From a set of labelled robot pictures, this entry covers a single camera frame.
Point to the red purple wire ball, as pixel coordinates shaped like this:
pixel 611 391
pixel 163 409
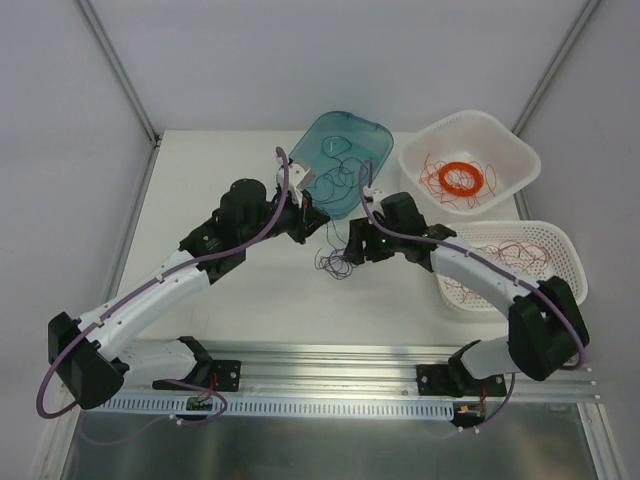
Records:
pixel 334 263

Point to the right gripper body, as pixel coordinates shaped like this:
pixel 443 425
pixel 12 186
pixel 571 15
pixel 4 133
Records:
pixel 363 245

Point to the white perforated shallow basket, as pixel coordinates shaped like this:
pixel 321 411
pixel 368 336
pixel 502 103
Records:
pixel 535 248

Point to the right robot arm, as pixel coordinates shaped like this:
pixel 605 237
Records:
pixel 545 326

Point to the aluminium mounting rail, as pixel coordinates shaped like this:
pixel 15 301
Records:
pixel 328 371

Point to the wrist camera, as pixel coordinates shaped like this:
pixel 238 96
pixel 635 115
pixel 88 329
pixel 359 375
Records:
pixel 374 196
pixel 300 176

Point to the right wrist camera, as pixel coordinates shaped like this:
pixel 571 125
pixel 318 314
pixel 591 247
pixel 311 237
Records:
pixel 374 196

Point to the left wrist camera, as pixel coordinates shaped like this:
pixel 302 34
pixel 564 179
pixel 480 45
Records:
pixel 300 176

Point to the white slotted cable duct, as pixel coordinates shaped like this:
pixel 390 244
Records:
pixel 280 407

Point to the left aluminium frame post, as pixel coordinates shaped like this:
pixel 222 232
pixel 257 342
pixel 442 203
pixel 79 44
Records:
pixel 98 31

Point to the teal transparent plastic tray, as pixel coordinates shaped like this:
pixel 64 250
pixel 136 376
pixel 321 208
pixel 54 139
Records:
pixel 335 146

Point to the aluminium frame post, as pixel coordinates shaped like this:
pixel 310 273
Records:
pixel 574 33
pixel 98 31

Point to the white deep plastic basket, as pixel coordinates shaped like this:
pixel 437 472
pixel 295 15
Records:
pixel 464 166

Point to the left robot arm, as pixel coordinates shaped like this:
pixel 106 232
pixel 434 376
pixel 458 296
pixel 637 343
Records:
pixel 93 355

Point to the right aluminium frame post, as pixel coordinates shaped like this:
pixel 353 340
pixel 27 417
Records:
pixel 574 33

